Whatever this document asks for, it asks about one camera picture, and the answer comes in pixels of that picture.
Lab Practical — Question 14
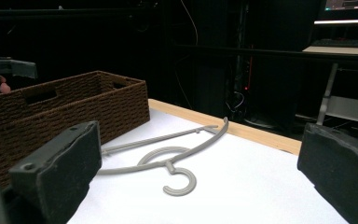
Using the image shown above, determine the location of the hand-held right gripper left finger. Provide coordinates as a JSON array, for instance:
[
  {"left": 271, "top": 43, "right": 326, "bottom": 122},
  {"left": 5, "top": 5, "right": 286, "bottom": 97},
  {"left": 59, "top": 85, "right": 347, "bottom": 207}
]
[{"left": 7, "top": 120, "right": 103, "bottom": 224}]

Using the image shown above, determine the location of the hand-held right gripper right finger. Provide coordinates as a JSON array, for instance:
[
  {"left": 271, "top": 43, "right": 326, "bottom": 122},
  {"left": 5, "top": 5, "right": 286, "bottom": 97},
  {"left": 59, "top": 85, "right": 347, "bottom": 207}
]
[{"left": 296, "top": 121, "right": 358, "bottom": 224}]

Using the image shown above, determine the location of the brown woven basket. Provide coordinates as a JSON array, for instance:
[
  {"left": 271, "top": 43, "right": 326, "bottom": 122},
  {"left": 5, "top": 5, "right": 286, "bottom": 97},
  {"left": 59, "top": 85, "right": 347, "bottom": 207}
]
[{"left": 0, "top": 70, "right": 151, "bottom": 189}]

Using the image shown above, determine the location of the grey plastic clothes hanger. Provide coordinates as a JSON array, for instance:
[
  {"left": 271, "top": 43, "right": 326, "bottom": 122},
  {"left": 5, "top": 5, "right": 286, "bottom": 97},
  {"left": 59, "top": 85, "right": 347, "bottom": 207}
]
[{"left": 96, "top": 116, "right": 230, "bottom": 198}]

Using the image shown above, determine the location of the black keyboard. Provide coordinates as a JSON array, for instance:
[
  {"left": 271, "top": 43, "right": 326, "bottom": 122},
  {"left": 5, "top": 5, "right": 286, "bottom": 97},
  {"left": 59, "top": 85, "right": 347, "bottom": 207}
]
[{"left": 310, "top": 38, "right": 358, "bottom": 49}]

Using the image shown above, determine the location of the computer monitor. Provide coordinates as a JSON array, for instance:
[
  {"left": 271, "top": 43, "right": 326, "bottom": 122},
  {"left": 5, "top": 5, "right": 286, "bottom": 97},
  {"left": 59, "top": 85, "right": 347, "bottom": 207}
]
[{"left": 313, "top": 0, "right": 358, "bottom": 26}]

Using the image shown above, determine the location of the wooden desk with metal frame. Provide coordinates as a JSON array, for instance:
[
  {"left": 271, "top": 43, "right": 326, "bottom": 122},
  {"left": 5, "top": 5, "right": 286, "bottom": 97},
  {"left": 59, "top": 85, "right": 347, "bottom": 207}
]
[{"left": 295, "top": 46, "right": 358, "bottom": 127}]

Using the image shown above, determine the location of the thin hanging cable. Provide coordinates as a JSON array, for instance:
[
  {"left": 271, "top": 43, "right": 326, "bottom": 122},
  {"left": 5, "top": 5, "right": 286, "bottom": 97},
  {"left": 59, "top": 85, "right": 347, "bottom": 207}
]
[{"left": 180, "top": 0, "right": 200, "bottom": 46}]

